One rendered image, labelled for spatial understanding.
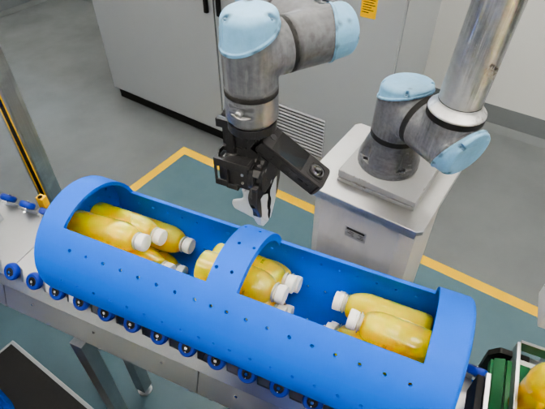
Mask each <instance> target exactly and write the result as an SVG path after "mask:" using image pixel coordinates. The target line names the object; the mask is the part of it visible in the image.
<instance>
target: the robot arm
mask: <svg viewBox="0 0 545 409"><path fill-rule="evenodd" d="M320 1H322V0H235V2H233V3H231V4H229V5H228V6H226V7H225V8H224V9H223V10H222V12H221V14H220V18H219V51H220V53H221V68H222V78H223V88H224V98H225V108H224V109H223V111H222V113H221V114H219V115H218V116H216V117H215V120H216V126H217V127H222V135H223V144H222V145H221V147H220V148H219V149H218V152H217V153H216V154H215V156H214V157H213V164H214V171H215V179H216V183H218V184H220V185H223V186H226V187H228V188H231V189H234V190H236V191H238V190H239V189H240V188H241V189H242V193H243V198H239V199H233V202H232V203H233V206H234V207H235V208H236V209H237V210H239V211H241V212H243V213H245V214H247V215H249V216H251V217H253V218H254V219H255V221H256V223H257V224H259V225H261V226H264V225H265V224H266V223H267V222H268V220H269V218H270V217H271V215H272V211H273V206H274V203H275V199H276V194H277V189H278V184H279V178H280V173H281V172H283V173H284V174H285V175H287V176H288V177H289V178H290V179H292V180H293V181H294V182H296V183H297V184H298V185H299V186H300V187H302V188H303V189H304V190H305V191H307V192H308V193H309V194H311V195H314V194H316V193H317V192H318V191H319V190H320V189H321V188H322V187H323V186H324V184H325V182H326V180H327V179H328V177H329V174H330V169H329V168H328V167H327V166H325V165H324V164H323V163H321V162H320V161H319V160H317V159H316V158H315V157H313V156H312V155H311V154H310V153H309V152H308V151H307V150H306V149H304V148H303V147H302V146H300V145H299V144H298V143H297V142H295V141H294V140H293V139H291V138H290V137H289V136H288V135H286V134H285V133H284V132H283V131H282V130H281V129H280V128H278V127H277V118H278V115H279V77H280V76H281V75H285V74H289V73H292V72H295V71H300V70H303V69H306V68H309V67H314V66H317V65H320V64H324V63H326V62H328V63H331V62H333V61H334V60H336V59H339V58H343V57H345V56H348V55H350V54H351V53H353V52H354V50H355V49H356V47H357V45H358V40H359V34H360V27H359V21H358V16H357V15H356V13H355V11H354V9H353V7H352V6H351V5H350V4H348V3H347V2H343V1H338V2H331V1H329V2H326V3H325V4H319V3H318V2H320ZM528 1H529V0H471V2H470V5H469V8H468V11H467V13H466V17H465V20H464V23H463V25H462V27H461V31H460V34H459V37H458V39H457V43H456V46H455V49H454V51H453V55H452V57H451V60H450V63H449V65H448V70H447V72H446V75H445V77H444V81H443V83H442V86H441V89H440V93H437V94H436V95H434V94H433V93H434V92H435V90H436V86H435V83H434V81H433V80H432V79H430V78H429V77H427V76H425V75H420V74H417V73H409V72H403V73H397V74H393V75H390V76H388V77H386V78H385V79H384V80H383V81H382V82H381V85H380V90H379V92H378V93H377V100H376V104H375V112H374V115H373V119H372V124H371V130H370V132H369V133H368V135H367V137H366V139H365V140H364V141H363V143H362V144H361V146H360V148H359V151H358V163H359V165H360V166H361V167H362V169H363V170H364V171H365V172H367V173H368V174H369V175H371V176H373V177H375V178H378V179H382V180H386V181H402V180H405V179H408V178H410V177H412V176H413V175H414V174H415V173H416V171H417V169H418V165H419V163H420V156H421V157H422V158H424V159H425V160H426V161H427V162H429V163H430V164H431V166H432V167H435V168H436V169H437V170H439V171H440V172H441V173H443V174H456V173H458V172H460V171H462V170H464V169H465V168H467V167H468V166H470V165H471V164H472V163H473V162H475V161H476V160H477V159H478V158H479V157H480V156H481V155H482V154H483V152H484V151H485V150H486V148H487V146H488V145H489V143H490V140H491V137H490V134H489V133H488V132H487V130H483V125H484V123H485V122H486V119H487V110H486V108H485V107H484V103H485V100H486V99H487V95H488V93H489V92H490V89H491V86H492V84H493V82H494V80H495V77H496V75H497V72H498V70H499V69H500V65H501V63H502V61H503V59H504V56H505V54H506V52H507V49H508V47H509V44H510V42H511V40H512V38H513V35H514V33H515V31H516V29H517V26H518V24H519V21H520V19H521V16H522V14H523V12H524V10H525V8H526V4H527V3H528ZM222 150H226V151H223V152H222ZM221 152H222V153H221ZM220 153H221V154H220ZM217 166H219V171H220V178H218V173H217Z"/></svg>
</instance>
